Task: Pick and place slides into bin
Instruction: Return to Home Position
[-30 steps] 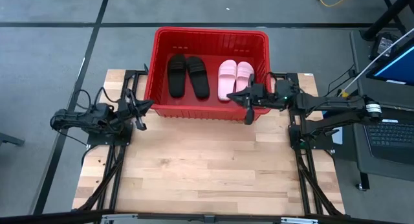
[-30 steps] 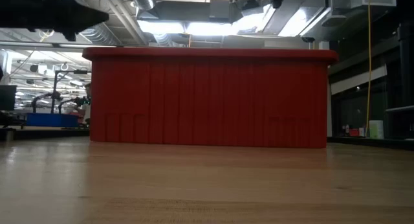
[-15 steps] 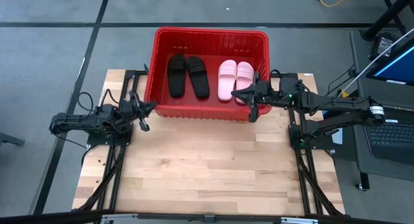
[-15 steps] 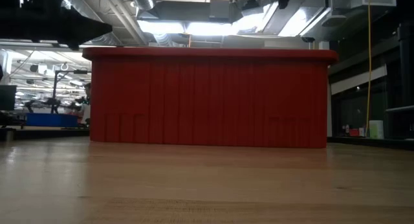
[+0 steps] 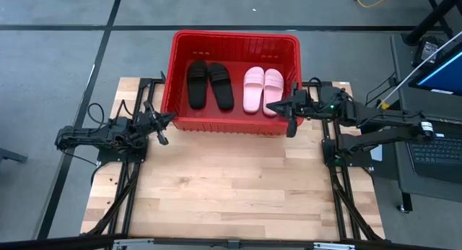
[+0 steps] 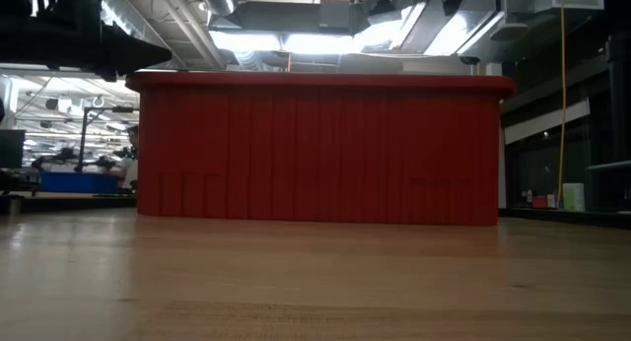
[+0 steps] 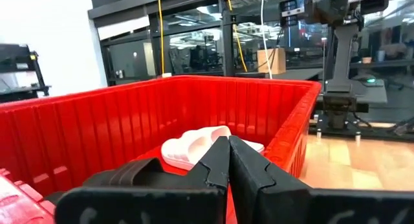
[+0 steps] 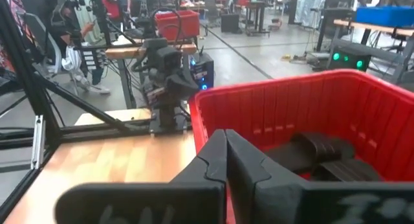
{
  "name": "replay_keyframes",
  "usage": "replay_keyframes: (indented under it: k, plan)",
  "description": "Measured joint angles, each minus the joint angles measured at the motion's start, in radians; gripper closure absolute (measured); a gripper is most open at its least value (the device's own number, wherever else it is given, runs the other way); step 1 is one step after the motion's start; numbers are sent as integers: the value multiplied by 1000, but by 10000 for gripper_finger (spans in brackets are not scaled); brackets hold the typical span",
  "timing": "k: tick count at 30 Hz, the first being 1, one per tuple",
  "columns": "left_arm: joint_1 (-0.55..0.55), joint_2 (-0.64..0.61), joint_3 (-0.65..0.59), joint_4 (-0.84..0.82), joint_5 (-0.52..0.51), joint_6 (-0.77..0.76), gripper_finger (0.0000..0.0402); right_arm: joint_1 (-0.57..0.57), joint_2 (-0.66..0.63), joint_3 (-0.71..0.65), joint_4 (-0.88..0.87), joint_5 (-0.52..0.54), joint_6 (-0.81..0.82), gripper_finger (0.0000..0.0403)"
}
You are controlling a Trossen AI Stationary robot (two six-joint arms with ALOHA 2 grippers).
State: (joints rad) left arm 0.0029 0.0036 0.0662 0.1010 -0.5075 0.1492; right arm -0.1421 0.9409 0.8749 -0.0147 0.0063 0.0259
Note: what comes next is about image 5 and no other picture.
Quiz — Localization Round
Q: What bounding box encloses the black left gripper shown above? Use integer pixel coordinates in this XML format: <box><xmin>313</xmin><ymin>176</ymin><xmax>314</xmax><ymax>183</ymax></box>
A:
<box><xmin>134</xmin><ymin>100</ymin><xmax>177</xmax><ymax>147</ymax></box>

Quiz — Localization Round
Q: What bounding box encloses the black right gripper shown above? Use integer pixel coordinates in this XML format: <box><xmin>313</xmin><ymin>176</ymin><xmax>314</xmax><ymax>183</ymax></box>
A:
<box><xmin>265</xmin><ymin>82</ymin><xmax>320</xmax><ymax>139</ymax></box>

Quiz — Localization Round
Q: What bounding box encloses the pink slide sandal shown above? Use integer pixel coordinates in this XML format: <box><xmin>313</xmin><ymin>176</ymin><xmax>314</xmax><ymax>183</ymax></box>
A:
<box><xmin>242</xmin><ymin>66</ymin><xmax>266</xmax><ymax>114</ymax></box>
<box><xmin>262</xmin><ymin>68</ymin><xmax>284</xmax><ymax>117</ymax></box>

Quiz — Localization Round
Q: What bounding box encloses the black slide sandal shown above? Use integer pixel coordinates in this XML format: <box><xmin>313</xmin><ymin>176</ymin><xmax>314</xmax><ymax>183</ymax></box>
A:
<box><xmin>207</xmin><ymin>62</ymin><xmax>235</xmax><ymax>111</ymax></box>
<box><xmin>186</xmin><ymin>59</ymin><xmax>209</xmax><ymax>111</ymax></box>

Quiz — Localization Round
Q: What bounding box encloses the red plastic bin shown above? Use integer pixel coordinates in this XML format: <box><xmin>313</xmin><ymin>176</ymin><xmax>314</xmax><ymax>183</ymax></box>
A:
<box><xmin>160</xmin><ymin>29</ymin><xmax>305</xmax><ymax>137</ymax></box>

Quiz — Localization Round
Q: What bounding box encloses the black power adapter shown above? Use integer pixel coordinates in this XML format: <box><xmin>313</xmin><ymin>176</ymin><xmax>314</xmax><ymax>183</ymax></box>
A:
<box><xmin>412</xmin><ymin>35</ymin><xmax>447</xmax><ymax>69</ymax></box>

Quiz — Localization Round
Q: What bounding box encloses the grey furniture leg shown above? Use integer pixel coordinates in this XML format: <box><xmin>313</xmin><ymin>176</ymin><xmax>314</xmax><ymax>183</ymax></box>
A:
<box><xmin>0</xmin><ymin>147</ymin><xmax>29</xmax><ymax>164</ymax></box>

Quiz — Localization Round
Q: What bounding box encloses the black keyboard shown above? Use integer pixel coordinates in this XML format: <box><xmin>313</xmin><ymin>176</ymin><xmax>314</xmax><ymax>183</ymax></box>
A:
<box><xmin>406</xmin><ymin>132</ymin><xmax>462</xmax><ymax>185</ymax></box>

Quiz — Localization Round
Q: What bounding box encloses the blue screen monitor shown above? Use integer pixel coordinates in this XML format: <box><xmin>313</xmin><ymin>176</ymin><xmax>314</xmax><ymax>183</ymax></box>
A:
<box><xmin>407</xmin><ymin>41</ymin><xmax>462</xmax><ymax>97</ymax></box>

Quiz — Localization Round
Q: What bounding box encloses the black laptop computer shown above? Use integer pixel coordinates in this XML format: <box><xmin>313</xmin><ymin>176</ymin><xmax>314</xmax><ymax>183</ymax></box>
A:
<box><xmin>388</xmin><ymin>32</ymin><xmax>462</xmax><ymax>213</ymax></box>

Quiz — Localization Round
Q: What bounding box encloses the black stand pole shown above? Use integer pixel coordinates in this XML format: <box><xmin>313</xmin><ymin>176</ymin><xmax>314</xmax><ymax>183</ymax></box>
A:
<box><xmin>401</xmin><ymin>0</ymin><xmax>462</xmax><ymax>47</ymax></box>

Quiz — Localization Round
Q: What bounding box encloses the black cable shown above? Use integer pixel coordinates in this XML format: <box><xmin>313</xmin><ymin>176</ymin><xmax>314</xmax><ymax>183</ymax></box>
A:
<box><xmin>364</xmin><ymin>72</ymin><xmax>398</xmax><ymax>108</ymax></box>

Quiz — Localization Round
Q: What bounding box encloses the silver rail bracket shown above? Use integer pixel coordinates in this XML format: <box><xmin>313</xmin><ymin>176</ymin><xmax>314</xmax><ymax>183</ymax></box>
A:
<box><xmin>112</xmin><ymin>238</ymin><xmax>155</xmax><ymax>250</ymax></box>
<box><xmin>313</xmin><ymin>241</ymin><xmax>357</xmax><ymax>250</ymax></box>

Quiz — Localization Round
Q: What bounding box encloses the black table edge rail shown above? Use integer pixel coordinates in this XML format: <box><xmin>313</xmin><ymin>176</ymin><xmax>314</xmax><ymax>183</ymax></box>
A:
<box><xmin>0</xmin><ymin>233</ymin><xmax>462</xmax><ymax>250</ymax></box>

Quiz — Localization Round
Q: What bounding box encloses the white thin cable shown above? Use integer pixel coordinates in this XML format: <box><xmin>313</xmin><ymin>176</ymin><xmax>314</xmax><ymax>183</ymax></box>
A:
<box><xmin>375</xmin><ymin>31</ymin><xmax>462</xmax><ymax>112</ymax></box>

